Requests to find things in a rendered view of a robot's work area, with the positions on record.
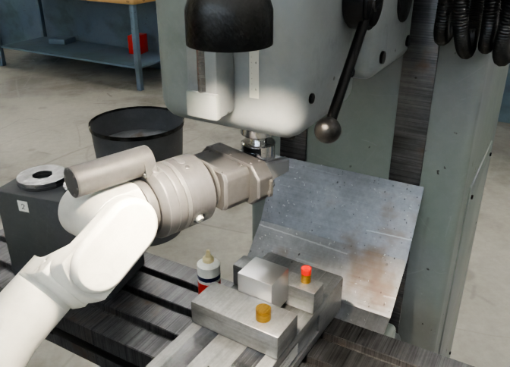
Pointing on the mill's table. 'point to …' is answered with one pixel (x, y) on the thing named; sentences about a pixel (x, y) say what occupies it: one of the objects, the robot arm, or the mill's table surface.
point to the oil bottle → (208, 271)
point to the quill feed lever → (360, 2)
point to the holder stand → (39, 218)
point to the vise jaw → (243, 319)
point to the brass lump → (263, 313)
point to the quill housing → (269, 60)
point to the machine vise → (314, 311)
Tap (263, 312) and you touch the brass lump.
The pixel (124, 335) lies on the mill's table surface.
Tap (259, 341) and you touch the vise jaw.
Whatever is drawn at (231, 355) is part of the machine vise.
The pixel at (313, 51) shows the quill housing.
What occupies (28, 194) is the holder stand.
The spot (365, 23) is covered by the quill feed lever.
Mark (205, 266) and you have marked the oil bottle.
